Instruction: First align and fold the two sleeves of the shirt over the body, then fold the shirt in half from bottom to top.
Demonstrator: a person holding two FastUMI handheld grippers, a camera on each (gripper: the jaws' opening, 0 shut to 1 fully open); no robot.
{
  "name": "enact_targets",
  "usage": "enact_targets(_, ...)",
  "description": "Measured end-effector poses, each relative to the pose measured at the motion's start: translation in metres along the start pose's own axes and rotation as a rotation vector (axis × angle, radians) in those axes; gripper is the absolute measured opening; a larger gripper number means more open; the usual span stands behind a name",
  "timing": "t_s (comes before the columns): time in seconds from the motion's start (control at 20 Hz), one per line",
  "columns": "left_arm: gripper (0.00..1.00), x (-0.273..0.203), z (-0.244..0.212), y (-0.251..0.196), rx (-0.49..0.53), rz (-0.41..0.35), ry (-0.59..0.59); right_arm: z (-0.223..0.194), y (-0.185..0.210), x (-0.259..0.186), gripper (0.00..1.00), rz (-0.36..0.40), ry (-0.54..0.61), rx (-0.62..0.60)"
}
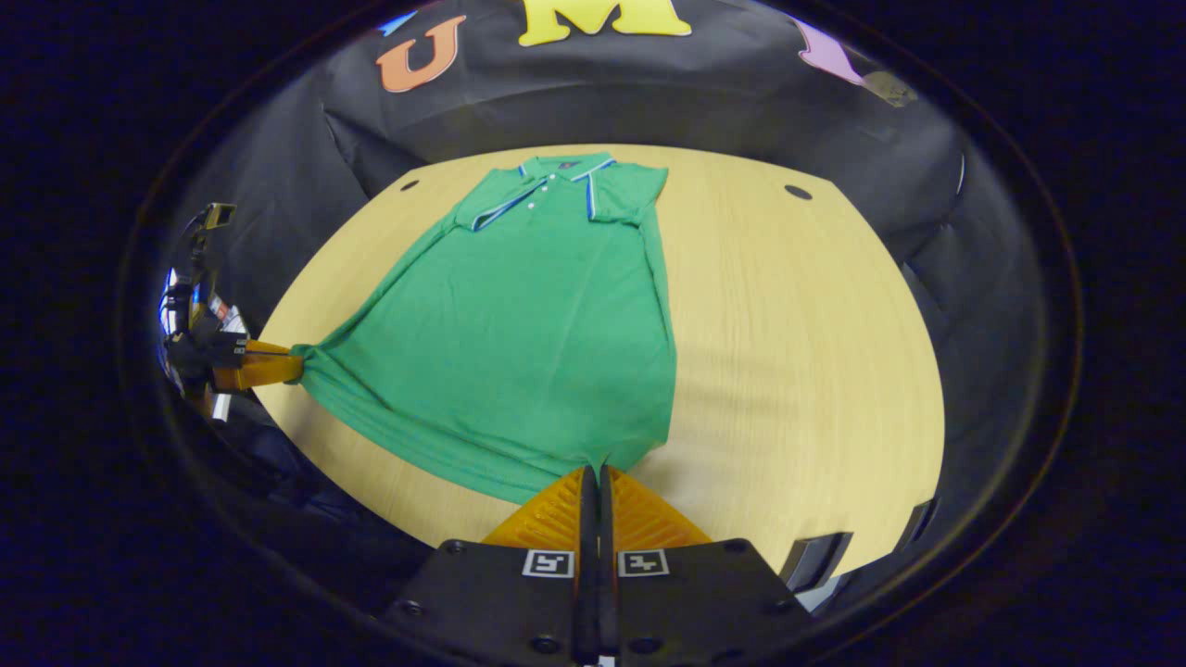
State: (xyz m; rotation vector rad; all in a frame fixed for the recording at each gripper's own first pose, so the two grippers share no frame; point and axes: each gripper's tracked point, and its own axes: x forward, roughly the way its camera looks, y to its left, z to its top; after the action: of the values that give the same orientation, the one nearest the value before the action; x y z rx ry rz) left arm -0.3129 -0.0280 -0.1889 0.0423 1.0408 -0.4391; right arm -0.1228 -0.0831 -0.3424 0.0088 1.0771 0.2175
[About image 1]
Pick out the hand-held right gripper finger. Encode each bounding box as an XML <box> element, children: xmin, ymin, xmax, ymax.
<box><xmin>378</xmin><ymin>466</ymin><xmax>599</xmax><ymax>667</ymax></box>
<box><xmin>598</xmin><ymin>463</ymin><xmax>821</xmax><ymax>667</ymax></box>

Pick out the green T-shirt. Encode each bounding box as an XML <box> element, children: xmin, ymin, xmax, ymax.
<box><xmin>290</xmin><ymin>153</ymin><xmax>679</xmax><ymax>506</ymax></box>

